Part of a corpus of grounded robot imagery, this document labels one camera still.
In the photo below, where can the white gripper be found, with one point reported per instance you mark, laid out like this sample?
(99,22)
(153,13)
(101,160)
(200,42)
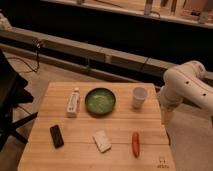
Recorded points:
(167,115)

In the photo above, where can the white sponge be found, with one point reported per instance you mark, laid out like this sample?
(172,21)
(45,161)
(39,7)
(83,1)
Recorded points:
(102,141)

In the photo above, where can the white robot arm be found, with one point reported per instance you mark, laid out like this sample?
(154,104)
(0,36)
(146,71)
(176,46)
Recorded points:
(184,81)

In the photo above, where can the white plastic cup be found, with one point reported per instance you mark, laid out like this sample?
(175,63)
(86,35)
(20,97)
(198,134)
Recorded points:
(139,96)

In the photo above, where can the orange carrot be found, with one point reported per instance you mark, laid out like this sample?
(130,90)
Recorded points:
(135,144)

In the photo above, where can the green bowl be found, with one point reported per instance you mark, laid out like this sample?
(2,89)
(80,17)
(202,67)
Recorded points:
(100,101)

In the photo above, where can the black phone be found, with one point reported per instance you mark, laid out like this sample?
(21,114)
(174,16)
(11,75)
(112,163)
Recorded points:
(56,136)

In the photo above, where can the black office chair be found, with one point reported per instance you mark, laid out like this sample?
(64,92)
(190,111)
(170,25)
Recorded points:
(12,93)

